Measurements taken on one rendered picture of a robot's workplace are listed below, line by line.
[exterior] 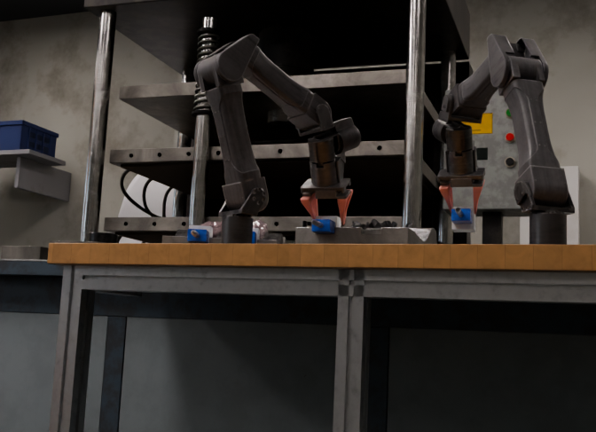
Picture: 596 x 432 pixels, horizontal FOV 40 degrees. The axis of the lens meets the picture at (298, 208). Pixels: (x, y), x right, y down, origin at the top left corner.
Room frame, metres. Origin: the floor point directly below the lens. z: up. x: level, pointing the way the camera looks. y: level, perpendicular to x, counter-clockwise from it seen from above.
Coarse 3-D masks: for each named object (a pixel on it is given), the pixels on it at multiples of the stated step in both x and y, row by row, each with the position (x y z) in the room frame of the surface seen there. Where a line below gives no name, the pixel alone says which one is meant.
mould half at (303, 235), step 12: (300, 228) 1.87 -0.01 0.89; (336, 228) 1.85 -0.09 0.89; (348, 228) 1.84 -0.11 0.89; (360, 228) 1.83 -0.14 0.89; (372, 228) 2.13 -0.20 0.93; (384, 228) 1.81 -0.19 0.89; (396, 228) 1.80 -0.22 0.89; (408, 228) 1.79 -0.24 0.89; (420, 228) 2.09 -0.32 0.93; (432, 228) 2.09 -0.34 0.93; (300, 240) 1.87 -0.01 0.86; (312, 240) 1.86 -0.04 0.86; (324, 240) 1.85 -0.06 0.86; (336, 240) 1.85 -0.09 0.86; (348, 240) 1.84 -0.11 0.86; (360, 240) 1.83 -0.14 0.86; (372, 240) 1.82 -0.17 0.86; (384, 240) 1.81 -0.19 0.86; (396, 240) 1.80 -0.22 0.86; (408, 240) 1.80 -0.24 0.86; (420, 240) 1.94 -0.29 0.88; (432, 240) 2.09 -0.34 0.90
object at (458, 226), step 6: (456, 210) 1.80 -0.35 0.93; (462, 210) 1.84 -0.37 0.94; (468, 210) 1.84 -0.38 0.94; (456, 216) 1.84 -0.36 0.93; (462, 216) 1.84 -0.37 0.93; (468, 216) 1.84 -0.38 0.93; (474, 216) 1.89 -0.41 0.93; (456, 222) 1.86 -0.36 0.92; (462, 222) 1.86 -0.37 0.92; (468, 222) 1.85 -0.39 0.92; (474, 222) 1.89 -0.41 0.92; (456, 228) 1.88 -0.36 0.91; (462, 228) 1.88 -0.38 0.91; (468, 228) 1.87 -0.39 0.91; (474, 228) 1.89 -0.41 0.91
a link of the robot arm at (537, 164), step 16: (512, 64) 1.50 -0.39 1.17; (528, 64) 1.51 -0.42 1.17; (512, 80) 1.51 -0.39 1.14; (528, 80) 1.50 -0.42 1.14; (544, 80) 1.51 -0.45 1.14; (512, 96) 1.51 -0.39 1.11; (528, 96) 1.49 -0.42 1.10; (512, 112) 1.52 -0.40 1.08; (528, 112) 1.48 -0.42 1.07; (544, 112) 1.49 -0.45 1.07; (528, 128) 1.47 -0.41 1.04; (544, 128) 1.47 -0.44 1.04; (528, 144) 1.46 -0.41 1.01; (544, 144) 1.46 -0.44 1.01; (528, 160) 1.45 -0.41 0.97; (544, 160) 1.45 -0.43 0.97; (528, 176) 1.44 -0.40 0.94; (544, 176) 1.43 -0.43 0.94; (560, 176) 1.44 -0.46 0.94; (544, 192) 1.42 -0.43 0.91; (560, 192) 1.43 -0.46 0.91
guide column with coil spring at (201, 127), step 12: (204, 24) 2.81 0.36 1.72; (216, 24) 2.82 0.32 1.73; (204, 36) 2.81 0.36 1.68; (204, 48) 2.81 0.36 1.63; (204, 96) 2.80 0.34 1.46; (204, 108) 2.80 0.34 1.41; (204, 120) 2.81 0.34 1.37; (204, 132) 2.81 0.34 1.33; (204, 144) 2.81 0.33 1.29; (204, 156) 2.81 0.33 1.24; (192, 168) 2.82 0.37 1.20; (204, 168) 2.81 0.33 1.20; (192, 180) 2.81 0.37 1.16; (204, 180) 2.81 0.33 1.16; (192, 192) 2.81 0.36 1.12; (204, 192) 2.81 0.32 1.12; (192, 204) 2.81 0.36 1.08; (204, 204) 2.82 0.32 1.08; (192, 216) 2.81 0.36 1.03; (204, 216) 2.82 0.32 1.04
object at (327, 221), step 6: (318, 216) 1.87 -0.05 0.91; (324, 216) 1.86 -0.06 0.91; (330, 216) 1.86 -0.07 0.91; (336, 216) 1.86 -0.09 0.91; (312, 222) 1.78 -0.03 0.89; (318, 222) 1.79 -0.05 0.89; (324, 222) 1.82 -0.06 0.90; (330, 222) 1.82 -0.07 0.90; (336, 222) 1.86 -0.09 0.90; (312, 228) 1.83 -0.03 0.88; (318, 228) 1.83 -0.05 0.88; (324, 228) 1.82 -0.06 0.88; (330, 228) 1.82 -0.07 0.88
